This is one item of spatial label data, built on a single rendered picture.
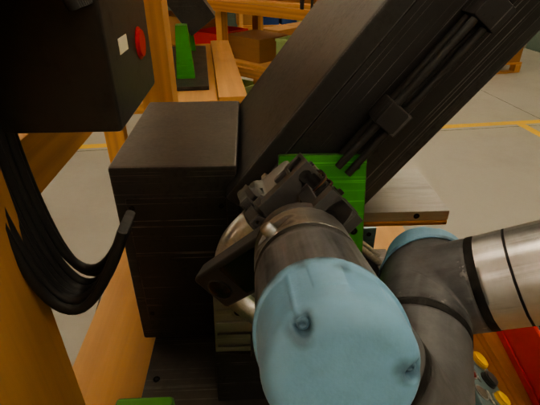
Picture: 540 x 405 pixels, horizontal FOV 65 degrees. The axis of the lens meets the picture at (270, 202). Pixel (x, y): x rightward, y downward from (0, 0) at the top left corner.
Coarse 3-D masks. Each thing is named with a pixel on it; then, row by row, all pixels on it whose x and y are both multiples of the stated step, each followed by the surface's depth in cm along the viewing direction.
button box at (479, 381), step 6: (474, 366) 66; (480, 366) 67; (480, 372) 66; (474, 378) 63; (480, 378) 64; (480, 384) 63; (486, 384) 64; (486, 390) 63; (492, 390) 64; (498, 390) 65; (480, 396) 60; (492, 396) 62; (480, 402) 59; (486, 402) 60; (492, 402) 61
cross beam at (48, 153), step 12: (84, 132) 80; (24, 144) 59; (36, 144) 62; (48, 144) 66; (60, 144) 70; (72, 144) 75; (36, 156) 62; (48, 156) 66; (60, 156) 70; (36, 168) 62; (48, 168) 66; (60, 168) 70; (36, 180) 62; (48, 180) 66
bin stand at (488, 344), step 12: (480, 336) 90; (492, 336) 89; (480, 348) 90; (492, 348) 86; (504, 348) 86; (492, 360) 86; (504, 360) 84; (492, 372) 86; (504, 372) 82; (516, 372) 81; (504, 384) 82; (516, 384) 79; (516, 396) 78; (528, 396) 77
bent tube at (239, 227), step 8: (264, 176) 52; (240, 216) 53; (232, 224) 53; (240, 224) 52; (224, 232) 54; (232, 232) 53; (240, 232) 52; (248, 232) 53; (224, 240) 53; (232, 240) 53; (216, 248) 54; (224, 248) 53; (248, 296) 56; (240, 304) 55; (248, 304) 56; (240, 312) 56; (248, 312) 56; (248, 320) 56
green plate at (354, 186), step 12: (288, 156) 54; (312, 156) 54; (324, 156) 54; (336, 156) 54; (324, 168) 55; (336, 168) 55; (360, 168) 55; (336, 180) 55; (348, 180) 55; (360, 180) 55; (348, 192) 56; (360, 192) 56; (360, 204) 56; (360, 216) 57; (360, 228) 57; (360, 240) 58
